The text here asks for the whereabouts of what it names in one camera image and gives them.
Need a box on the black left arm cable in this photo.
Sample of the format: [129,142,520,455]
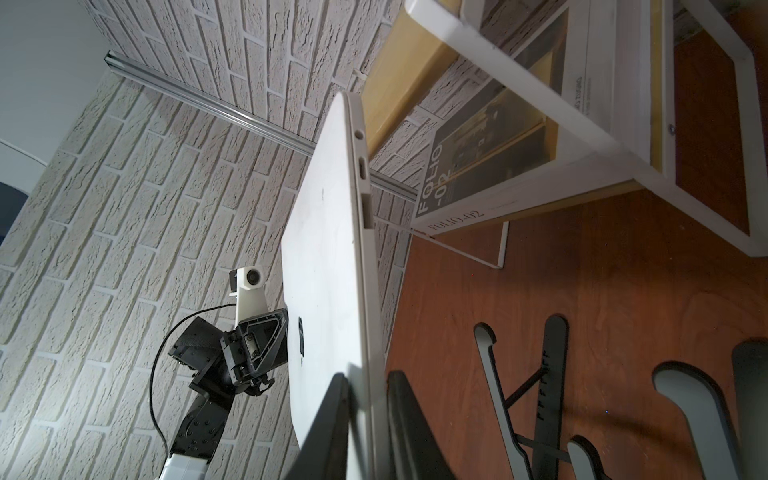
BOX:
[148,302,238,457]

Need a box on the white Folio book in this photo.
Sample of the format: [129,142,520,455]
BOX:
[412,1,653,235]

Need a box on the silver laptop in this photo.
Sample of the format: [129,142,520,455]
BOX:
[281,92,391,479]

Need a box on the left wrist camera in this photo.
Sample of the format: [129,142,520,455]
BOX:
[229,265,268,325]

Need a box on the grey laptop stand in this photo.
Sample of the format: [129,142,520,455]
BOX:
[473,314,767,479]

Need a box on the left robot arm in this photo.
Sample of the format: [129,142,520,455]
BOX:
[161,308,289,479]

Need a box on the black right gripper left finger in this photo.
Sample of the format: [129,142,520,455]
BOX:
[285,373,350,479]

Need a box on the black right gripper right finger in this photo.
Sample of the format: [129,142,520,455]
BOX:
[387,371,456,479]

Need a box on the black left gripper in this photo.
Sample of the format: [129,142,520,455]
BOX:
[168,309,289,408]

